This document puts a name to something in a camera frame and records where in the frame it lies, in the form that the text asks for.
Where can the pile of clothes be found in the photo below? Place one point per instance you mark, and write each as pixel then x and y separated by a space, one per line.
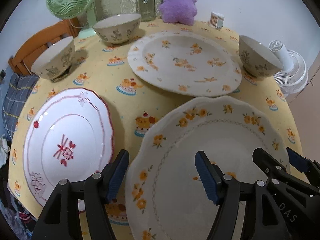
pixel 19 219

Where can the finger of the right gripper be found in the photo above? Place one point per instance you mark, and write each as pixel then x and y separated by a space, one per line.
pixel 304 165
pixel 285 187

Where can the white clip fan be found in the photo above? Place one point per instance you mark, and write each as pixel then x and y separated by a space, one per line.
pixel 294 75

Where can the large yellow floral plate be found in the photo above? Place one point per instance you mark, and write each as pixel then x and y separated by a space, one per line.
pixel 185 63

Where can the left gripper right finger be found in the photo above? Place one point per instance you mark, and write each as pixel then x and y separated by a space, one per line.
pixel 262 219

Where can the glass jar dark lid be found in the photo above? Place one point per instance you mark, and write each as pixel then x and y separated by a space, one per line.
pixel 147 9

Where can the cotton swab container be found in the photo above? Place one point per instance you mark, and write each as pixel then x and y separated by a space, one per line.
pixel 216 20

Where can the grey plaid pillow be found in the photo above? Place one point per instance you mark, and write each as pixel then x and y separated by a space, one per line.
pixel 20 88

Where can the purple plush toy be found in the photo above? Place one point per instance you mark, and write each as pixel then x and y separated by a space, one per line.
pixel 178 11

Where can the red pattern white plate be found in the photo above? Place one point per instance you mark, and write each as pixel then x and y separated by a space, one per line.
pixel 70 137

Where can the scalloped yellow floral plate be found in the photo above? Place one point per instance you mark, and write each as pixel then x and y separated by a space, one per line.
pixel 202 140

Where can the green desk fan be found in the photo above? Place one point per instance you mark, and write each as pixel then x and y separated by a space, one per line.
pixel 67 9

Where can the yellow patterned tablecloth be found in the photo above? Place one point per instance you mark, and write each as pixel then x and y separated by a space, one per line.
pixel 105 70

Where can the wall power outlet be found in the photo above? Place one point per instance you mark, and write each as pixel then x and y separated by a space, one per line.
pixel 2 74

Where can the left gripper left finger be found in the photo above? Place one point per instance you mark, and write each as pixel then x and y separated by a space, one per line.
pixel 60 219

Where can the floral ceramic bowl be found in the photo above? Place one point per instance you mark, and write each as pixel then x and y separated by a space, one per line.
pixel 55 62
pixel 257 59
pixel 117 29

